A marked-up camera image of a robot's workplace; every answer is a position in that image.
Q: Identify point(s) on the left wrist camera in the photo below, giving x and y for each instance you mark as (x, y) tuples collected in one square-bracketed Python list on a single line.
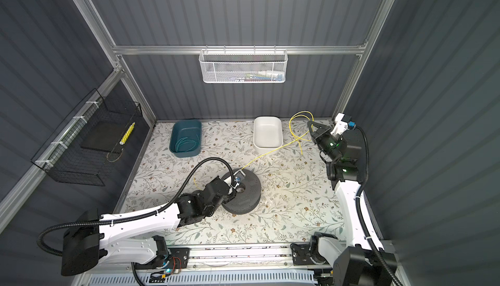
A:
[(239, 177)]

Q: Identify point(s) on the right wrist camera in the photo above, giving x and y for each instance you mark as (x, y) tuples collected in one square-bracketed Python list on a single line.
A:
[(342, 123)]

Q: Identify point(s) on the white plastic tub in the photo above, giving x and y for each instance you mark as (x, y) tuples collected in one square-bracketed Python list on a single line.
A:
[(267, 134)]

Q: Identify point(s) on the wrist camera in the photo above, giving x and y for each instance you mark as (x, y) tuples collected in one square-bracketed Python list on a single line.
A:
[(239, 177), (342, 123)]

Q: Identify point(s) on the white wire wall basket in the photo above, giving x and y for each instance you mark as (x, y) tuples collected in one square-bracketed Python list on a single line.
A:
[(217, 68)]

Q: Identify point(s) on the teal plastic tub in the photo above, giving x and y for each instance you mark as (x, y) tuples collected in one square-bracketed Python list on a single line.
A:
[(186, 138)]

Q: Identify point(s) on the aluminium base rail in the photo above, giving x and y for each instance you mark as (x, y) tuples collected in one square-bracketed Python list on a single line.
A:
[(322, 261)]

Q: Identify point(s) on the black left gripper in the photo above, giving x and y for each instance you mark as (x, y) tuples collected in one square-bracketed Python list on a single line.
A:
[(230, 197)]

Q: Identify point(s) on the black flat pad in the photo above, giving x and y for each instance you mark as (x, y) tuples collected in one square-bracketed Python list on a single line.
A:
[(104, 137)]

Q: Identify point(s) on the black wire wall basket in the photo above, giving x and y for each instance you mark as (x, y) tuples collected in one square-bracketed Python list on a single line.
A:
[(87, 150)]

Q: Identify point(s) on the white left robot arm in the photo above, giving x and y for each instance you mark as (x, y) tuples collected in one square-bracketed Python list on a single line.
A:
[(113, 238)]

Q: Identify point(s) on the items in white basket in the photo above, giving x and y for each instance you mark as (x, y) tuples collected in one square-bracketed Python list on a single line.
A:
[(266, 76)]

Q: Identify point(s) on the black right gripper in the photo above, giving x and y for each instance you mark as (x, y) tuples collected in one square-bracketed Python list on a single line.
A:
[(316, 135)]

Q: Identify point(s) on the grey perforated cable spool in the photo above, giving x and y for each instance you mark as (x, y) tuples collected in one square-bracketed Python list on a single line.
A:
[(247, 196)]

